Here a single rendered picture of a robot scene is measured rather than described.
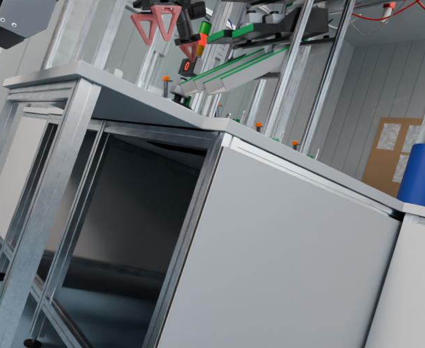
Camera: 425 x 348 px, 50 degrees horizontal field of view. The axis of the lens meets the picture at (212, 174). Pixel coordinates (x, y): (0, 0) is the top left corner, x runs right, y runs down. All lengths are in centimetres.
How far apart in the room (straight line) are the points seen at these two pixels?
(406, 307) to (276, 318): 42
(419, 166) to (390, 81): 386
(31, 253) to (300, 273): 67
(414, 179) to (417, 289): 52
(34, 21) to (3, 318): 64
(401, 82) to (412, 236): 418
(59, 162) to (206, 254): 38
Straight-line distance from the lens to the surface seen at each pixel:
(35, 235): 100
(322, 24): 156
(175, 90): 178
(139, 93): 101
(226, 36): 154
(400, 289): 150
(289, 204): 117
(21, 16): 113
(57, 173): 98
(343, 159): 562
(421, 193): 184
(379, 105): 561
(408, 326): 148
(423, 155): 187
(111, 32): 285
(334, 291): 139
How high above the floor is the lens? 67
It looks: 3 degrees up
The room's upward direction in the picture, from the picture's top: 18 degrees clockwise
